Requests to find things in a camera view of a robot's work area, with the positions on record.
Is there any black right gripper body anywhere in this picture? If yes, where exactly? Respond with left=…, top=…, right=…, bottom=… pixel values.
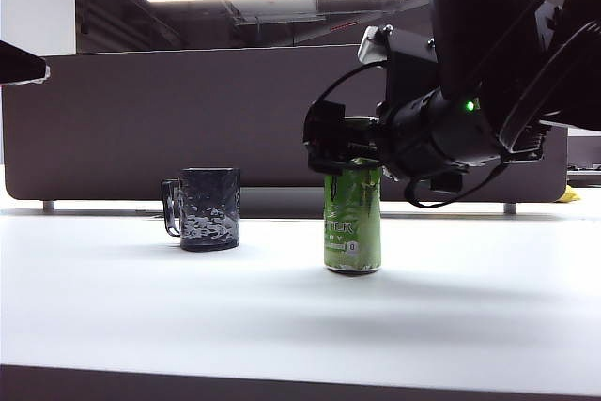
left=346, top=88, right=499, bottom=192

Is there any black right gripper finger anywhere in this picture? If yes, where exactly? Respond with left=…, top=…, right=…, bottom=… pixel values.
left=303, top=100, right=347, bottom=144
left=307, top=140, right=384, bottom=176

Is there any green energy drink can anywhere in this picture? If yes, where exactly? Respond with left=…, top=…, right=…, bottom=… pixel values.
left=322, top=156, right=383, bottom=276

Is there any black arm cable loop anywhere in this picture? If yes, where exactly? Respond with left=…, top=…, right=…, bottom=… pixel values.
left=404, top=156, right=548, bottom=209

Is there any black camera cable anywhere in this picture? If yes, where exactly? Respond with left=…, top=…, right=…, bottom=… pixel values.
left=309, top=62, right=391, bottom=106

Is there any dark grey desk divider panel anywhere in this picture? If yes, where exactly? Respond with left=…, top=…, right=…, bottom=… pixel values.
left=2, top=41, right=569, bottom=204

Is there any silver wrist camera black mount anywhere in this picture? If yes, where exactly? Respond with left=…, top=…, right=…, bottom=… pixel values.
left=358, top=23, right=443, bottom=109

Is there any dark background partition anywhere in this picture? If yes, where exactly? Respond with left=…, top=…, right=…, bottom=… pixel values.
left=566, top=128, right=601, bottom=168

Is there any background desk with keyboard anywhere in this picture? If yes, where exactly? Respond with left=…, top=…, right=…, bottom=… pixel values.
left=565, top=163, right=601, bottom=188

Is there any dark textured glass mug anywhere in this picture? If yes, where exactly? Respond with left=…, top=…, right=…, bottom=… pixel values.
left=160, top=166, right=242, bottom=253

